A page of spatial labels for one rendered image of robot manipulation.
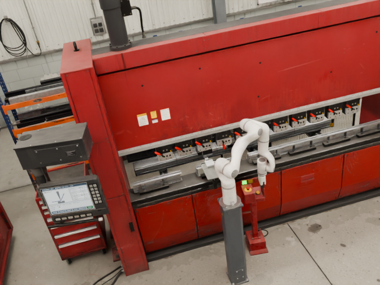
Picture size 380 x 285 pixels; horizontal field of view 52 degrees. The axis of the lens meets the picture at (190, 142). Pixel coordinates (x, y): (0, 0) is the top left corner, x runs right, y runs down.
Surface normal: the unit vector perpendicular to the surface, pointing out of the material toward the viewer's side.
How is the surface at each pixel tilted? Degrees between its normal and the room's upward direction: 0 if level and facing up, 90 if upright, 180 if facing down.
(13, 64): 90
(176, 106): 90
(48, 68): 90
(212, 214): 90
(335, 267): 0
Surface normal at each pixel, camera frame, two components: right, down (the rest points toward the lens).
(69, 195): 0.07, 0.52
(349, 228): -0.13, -0.84
